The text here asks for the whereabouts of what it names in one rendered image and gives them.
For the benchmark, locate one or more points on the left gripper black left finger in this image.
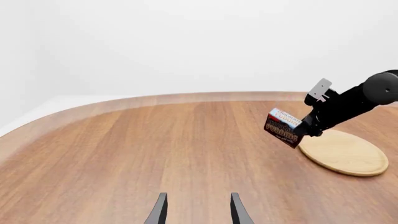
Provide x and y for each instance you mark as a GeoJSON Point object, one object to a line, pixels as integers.
{"type": "Point", "coordinates": [158, 213]}

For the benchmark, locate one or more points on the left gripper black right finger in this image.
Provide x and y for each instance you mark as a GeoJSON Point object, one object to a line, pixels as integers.
{"type": "Point", "coordinates": [239, 213]}

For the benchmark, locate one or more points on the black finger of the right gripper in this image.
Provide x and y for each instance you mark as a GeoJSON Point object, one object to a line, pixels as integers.
{"type": "Point", "coordinates": [301, 128]}

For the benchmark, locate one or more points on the small grey plate on stalk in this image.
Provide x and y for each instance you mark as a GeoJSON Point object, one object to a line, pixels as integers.
{"type": "Point", "coordinates": [320, 89]}

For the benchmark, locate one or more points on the round pale wooden plate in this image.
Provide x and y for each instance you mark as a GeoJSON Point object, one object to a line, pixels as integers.
{"type": "Point", "coordinates": [345, 155]}

